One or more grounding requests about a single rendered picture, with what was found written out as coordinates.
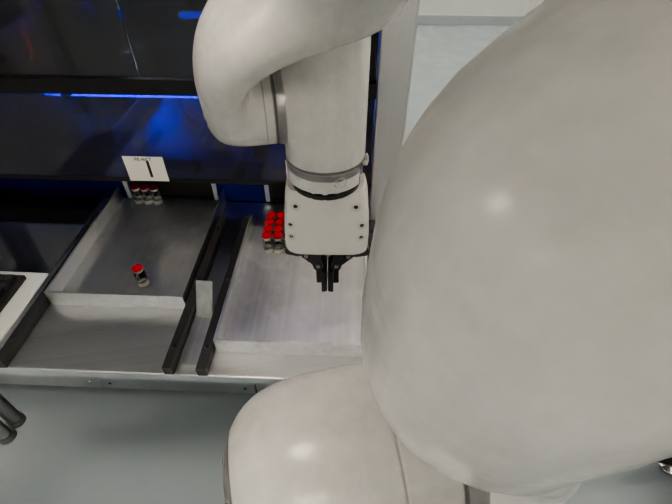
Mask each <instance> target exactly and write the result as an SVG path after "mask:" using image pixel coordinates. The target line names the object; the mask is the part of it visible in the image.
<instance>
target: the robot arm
mask: <svg viewBox="0 0 672 504"><path fill-rule="evenodd" d="M407 2H408V0H208V1H207V3H206V5H205V7H204V9H203V11H202V13H201V15H200V18H199V21H198V24H197V28H196V31H195V36H194V43H193V55H192V60H193V75H194V81H195V86H196V91H197V94H198V98H199V101H200V104H201V107H202V111H203V116H204V119H205V120H206V122H207V126H208V128H209V130H210V131H211V132H212V134H213V135H214V136H215V137H216V138H217V139H218V140H219V141H220V142H222V143H224V144H226V145H230V146H238V147H247V146H260V145H270V144H285V150H286V162H287V173H288V175H287V179H286V186H285V203H284V223H285V242H286V248H285V253H286V254H288V255H293V256H298V257H299V256H302V258H304V259H305V260H306V261H308V262H309V263H311V264H312V265H313V268H314V269H315V270H316V279H317V283H321V285H322V292H325V291H327V278H328V291H329V292H333V287H334V283H339V270H340V269H341V266H342V265H343V264H345V263H346V262H347V261H349V260H350V259H352V258H353V257H361V256H367V255H369V259H368V264H367V269H366V276H365V283H364V289H363V296H362V313H361V338H360V341H361V349H362V357H363V362H359V363H353V364H347V365H342V366H337V367H332V368H327V369H322V370H317V371H313V372H308V373H304V374H300V375H297V376H293V377H290V378H287V379H284V380H282V381H279V382H277V383H274V384H272V385H270V386H268V387H266V388H265V389H263V390H262V391H260V392H258V393H257V394H256V395H254V396H253V397H252V398H251V399H250V400H249V401H248V402H247V403H246V404H245V405H244V406H243V408H242V409H241V410H240V412H239V413H238V415H237V416H236V418H235V420H234V422H233V424H232V426H231V429H230V431H229V434H228V437H227V439H226V442H225V450H224V456H223V458H222V468H223V472H222V478H223V490H224V497H225V499H224V503H225V504H563V503H565V502H566V501H567V500H568V499H570V498H571V497H572V496H573V495H574V493H575V492H576V491H577V490H578V488H579V486H580V484H581V483H583V482H587V481H590V480H594V479H598V478H601V477H605V476H609V475H612V474H616V473H620V472H623V471H626V470H630V469H633V468H637V467H640V466H644V465H647V464H651V463H654V462H657V461H661V460H664V459H668V458H671V457H672V0H544V1H543V2H542V3H540V4H539V5H538V6H536V7H535V8H534V9H533V10H531V11H530V12H529V13H527V14H526V15H525V16H523V17H522V18H521V19H519V20H518V21H517V22H516V23H514V24H513V25H512V26H511V27H509V28H508V29H507V30H505V31H504V32H503V33H502V34H500V35H499V36H498V37H497V38H496V39H495V40H494V41H492V42H491V43H490V44H489V45H488V46H487V47H486V48H484V49H483V50H482V51H481V52H480V53H479V54H477V55H476V56H475V57H474V58H473V59H472V60H471V61H469V62H468V63H467V64H466V65H465V66H464V67H463V68H461V69H460V70H459V71H458V72H457V73H456V74H455V75H454V77H453V78H452V79H451V80H450V81H449V82H448V83H447V85H446V86H445V87H444V88H443V89H442V90H441V92H440V93H439V94H438V95H437V96H436V97H435V99H434V100H433V101H432V102H431V103H430V104H429V106H428V107H427V109H426V110H425V111H424V113H423V114H422V116H421V117H420V118H419V120H418V121H417V123H416V124H415V126H414V128H413V129H412V131H411V133H410V134H409V136H408V138H407V139H406V141H405V143H404V144H403V146H402V148H401V150H400V151H399V153H398V155H397V158H396V160H395V163H394V165H393V168H392V170H391V173H390V175H389V178H388V181H387V184H386V187H385V191H384V194H383V198H382V201H381V204H380V208H379V211H378V215H377V218H376V223H375V227H374V232H373V237H372V243H371V248H370V253H369V244H368V235H369V198H368V186H367V180H366V176H365V174H364V173H363V165H368V162H369V156H368V153H365V147H366V127H367V108H368V89H369V70H370V50H371V35H373V34H375V33H377V32H379V31H380V30H382V29H383V28H385V27H386V26H388V25H389V24H390V23H391V22H392V21H393V20H394V19H395V18H396V17H397V16H398V15H399V14H400V12H401V11H402V9H403V8H404V6H405V5H406V3H407ZM326 255H330V257H329V258H328V269H327V257H326Z"/></svg>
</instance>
